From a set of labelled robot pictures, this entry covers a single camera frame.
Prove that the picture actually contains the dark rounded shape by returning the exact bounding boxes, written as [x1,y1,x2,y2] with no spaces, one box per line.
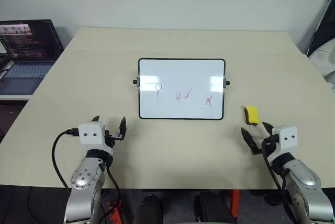
[137,194,163,224]
[193,191,234,224]

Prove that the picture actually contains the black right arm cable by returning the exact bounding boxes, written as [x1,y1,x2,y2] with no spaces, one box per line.
[261,137,298,224]

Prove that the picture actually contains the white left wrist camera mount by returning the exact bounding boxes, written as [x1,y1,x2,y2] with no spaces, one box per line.
[78,121,114,154]

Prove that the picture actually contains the white side desk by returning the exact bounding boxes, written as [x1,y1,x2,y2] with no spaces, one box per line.
[0,92,35,102]

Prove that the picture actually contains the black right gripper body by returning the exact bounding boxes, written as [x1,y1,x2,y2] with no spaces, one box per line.
[261,134,280,155]

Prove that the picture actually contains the light grey cloth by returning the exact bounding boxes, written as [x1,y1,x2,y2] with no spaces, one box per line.
[307,41,335,92]

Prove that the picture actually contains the yellow sponge eraser black base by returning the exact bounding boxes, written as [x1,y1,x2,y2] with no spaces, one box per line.
[243,105,260,126]

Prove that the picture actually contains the white whiteboard with black frame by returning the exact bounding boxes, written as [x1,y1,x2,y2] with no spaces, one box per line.
[131,58,231,120]

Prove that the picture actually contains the orange table leg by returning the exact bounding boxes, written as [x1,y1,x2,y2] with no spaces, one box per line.
[227,189,240,218]
[108,199,124,224]

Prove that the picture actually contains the black framed panel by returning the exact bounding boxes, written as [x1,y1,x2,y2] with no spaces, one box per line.
[305,0,335,58]

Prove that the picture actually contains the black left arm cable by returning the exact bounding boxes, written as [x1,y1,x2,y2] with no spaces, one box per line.
[51,127,122,224]

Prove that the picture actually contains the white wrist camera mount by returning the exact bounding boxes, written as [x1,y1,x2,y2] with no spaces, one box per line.
[271,126,299,156]
[78,121,114,154]

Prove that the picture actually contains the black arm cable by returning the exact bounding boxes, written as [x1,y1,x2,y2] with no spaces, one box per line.
[261,137,298,224]
[51,127,122,224]

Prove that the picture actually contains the open grey laptop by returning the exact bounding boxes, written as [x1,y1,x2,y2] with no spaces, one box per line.
[0,19,65,95]

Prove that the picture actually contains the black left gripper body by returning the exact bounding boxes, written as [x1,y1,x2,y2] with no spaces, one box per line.
[104,129,124,149]

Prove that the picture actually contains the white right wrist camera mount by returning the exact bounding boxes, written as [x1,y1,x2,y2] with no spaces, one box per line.
[271,126,299,156]

